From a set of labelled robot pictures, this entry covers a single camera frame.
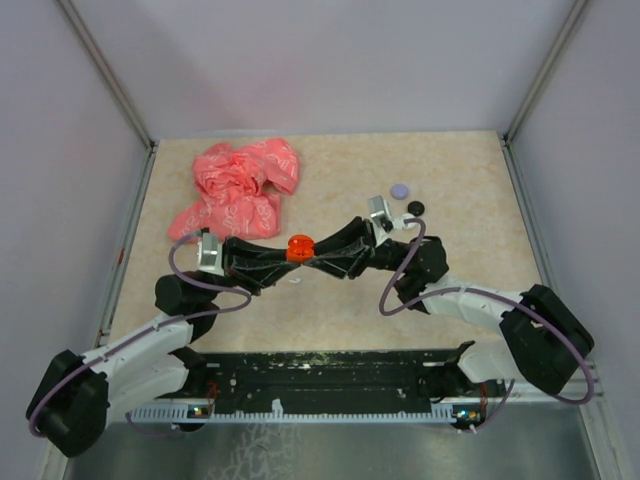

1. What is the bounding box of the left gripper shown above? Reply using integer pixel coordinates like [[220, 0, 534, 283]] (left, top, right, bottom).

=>
[[197, 235, 301, 299]]

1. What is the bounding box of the purple round charging case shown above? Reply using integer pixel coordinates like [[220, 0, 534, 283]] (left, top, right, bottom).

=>
[[390, 183, 409, 200]]

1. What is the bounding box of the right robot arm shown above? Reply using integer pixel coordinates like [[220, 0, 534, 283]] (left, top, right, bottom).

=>
[[303, 216, 595, 403]]

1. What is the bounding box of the white round charging case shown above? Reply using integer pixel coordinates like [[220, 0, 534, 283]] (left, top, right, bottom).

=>
[[398, 213, 417, 230]]

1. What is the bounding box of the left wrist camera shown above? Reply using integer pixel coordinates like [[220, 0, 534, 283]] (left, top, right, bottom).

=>
[[197, 231, 224, 276]]

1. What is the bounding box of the orange charging case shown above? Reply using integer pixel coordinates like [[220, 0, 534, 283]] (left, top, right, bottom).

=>
[[285, 234, 315, 263]]

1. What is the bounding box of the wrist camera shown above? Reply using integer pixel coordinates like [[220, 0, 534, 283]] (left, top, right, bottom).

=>
[[367, 195, 400, 234], [197, 231, 224, 276]]

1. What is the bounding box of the black round charging case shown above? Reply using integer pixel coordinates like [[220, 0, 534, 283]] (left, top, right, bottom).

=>
[[407, 200, 426, 217]]

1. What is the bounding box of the crumpled pink cloth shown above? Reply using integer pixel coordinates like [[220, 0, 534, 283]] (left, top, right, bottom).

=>
[[168, 138, 300, 241]]

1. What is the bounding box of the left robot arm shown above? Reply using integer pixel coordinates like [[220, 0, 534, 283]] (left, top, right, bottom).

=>
[[26, 230, 302, 458]]

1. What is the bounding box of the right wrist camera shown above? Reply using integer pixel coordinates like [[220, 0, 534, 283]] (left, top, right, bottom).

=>
[[367, 195, 400, 234]]

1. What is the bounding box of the white slotted cable duct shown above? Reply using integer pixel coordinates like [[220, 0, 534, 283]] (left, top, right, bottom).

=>
[[124, 399, 481, 426]]

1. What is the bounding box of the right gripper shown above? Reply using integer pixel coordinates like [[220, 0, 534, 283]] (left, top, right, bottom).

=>
[[303, 218, 406, 281]]

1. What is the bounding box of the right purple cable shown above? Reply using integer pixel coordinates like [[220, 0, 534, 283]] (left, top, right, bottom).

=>
[[378, 214, 599, 405]]

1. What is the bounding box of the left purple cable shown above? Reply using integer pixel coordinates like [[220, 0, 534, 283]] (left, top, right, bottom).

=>
[[27, 232, 252, 441]]

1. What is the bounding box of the purple cable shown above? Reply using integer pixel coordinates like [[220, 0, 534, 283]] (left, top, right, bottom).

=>
[[378, 214, 599, 405], [27, 232, 252, 441]]

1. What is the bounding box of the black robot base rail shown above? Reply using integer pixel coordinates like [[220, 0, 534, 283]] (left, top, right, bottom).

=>
[[170, 349, 506, 414]]

